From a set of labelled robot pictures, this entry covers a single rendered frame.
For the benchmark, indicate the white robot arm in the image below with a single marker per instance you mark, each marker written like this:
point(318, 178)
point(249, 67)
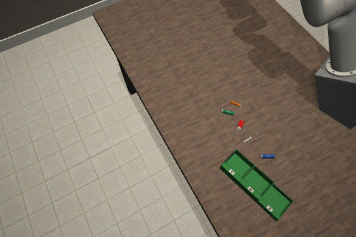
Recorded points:
point(341, 32)

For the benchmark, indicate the red usb stick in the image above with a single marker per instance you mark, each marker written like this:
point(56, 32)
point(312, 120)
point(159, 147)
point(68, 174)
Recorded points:
point(240, 125)

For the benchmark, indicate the green bin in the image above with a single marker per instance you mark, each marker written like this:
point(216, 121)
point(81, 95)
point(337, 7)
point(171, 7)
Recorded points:
point(256, 185)

